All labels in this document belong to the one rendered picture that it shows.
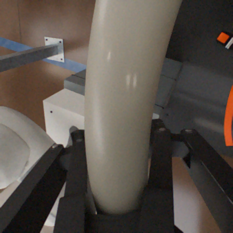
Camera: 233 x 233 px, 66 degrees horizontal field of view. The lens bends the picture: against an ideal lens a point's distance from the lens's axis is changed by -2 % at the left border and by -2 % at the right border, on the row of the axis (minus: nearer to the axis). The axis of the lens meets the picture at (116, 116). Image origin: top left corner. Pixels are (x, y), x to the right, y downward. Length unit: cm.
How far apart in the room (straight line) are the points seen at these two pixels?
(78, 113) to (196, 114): 106
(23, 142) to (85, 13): 123
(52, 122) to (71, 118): 11
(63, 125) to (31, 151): 19
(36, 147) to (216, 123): 129
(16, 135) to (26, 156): 6
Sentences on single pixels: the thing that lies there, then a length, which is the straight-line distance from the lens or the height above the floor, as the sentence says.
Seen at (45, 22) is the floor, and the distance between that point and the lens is 184.
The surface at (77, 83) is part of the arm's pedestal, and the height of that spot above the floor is 79.
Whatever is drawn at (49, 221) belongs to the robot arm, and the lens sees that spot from 57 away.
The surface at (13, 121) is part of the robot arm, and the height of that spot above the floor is 108.
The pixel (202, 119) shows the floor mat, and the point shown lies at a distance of 152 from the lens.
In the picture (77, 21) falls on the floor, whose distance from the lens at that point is 163.
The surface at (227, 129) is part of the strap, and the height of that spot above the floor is 2.
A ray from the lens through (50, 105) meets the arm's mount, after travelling 67.
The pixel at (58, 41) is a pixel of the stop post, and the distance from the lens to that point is 176.
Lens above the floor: 135
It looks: 53 degrees down
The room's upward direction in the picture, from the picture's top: 140 degrees counter-clockwise
